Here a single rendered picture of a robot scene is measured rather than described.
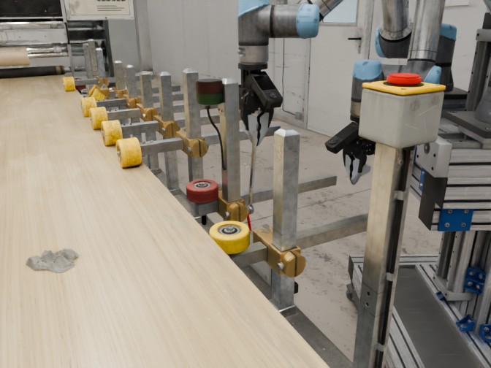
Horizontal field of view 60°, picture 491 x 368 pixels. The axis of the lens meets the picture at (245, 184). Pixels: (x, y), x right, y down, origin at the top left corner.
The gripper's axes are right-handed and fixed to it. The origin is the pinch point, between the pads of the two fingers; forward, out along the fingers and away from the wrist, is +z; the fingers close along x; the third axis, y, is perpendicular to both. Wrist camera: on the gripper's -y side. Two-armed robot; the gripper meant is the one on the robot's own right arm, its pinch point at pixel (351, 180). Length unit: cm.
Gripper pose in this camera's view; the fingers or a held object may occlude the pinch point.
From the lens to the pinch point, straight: 134.4
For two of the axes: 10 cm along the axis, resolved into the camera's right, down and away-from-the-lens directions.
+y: 8.9, -1.8, 4.2
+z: 0.1, 9.3, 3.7
